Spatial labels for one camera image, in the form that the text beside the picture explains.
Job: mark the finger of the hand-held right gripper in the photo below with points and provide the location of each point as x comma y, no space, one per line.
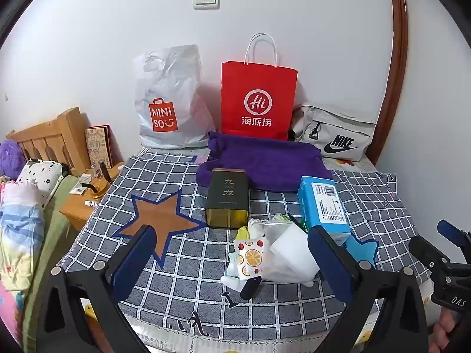
450,232
427,252

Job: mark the fruit print pouch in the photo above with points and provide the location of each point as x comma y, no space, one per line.
252,257

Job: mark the light green printed tissue packet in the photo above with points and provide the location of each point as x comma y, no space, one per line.
282,219

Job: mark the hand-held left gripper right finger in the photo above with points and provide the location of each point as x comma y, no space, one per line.
331,263

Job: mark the white plastic shopping bag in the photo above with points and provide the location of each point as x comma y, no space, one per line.
173,92

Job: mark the blue tissue box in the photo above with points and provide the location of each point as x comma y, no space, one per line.
322,206

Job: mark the purple towel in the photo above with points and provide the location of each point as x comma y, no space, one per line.
265,161

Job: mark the wooden nightstand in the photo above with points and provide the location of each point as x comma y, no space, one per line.
79,209

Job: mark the red paper bag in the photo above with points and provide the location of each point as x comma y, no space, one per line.
257,88

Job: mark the purple plush toy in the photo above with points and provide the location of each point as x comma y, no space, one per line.
10,160

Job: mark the brown wooden door frame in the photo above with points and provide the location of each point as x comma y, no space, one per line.
399,44

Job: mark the wooden headboard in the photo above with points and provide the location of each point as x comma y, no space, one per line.
55,136

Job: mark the grey waist bag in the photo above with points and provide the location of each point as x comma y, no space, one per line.
331,132

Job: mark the grey plaid blanket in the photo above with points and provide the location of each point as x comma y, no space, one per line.
198,264

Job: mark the clear plastic bag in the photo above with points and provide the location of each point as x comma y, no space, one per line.
294,253

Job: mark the patterned hardcover book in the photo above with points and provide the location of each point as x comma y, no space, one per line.
98,149

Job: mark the colourful pastel quilt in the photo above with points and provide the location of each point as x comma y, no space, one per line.
18,242

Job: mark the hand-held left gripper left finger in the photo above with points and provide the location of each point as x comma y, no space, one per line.
135,255

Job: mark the green bed sheet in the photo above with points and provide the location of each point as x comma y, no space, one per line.
51,224

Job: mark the person's right hand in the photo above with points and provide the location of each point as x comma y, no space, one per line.
439,334

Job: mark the white floral pillow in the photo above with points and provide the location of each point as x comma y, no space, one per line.
40,180

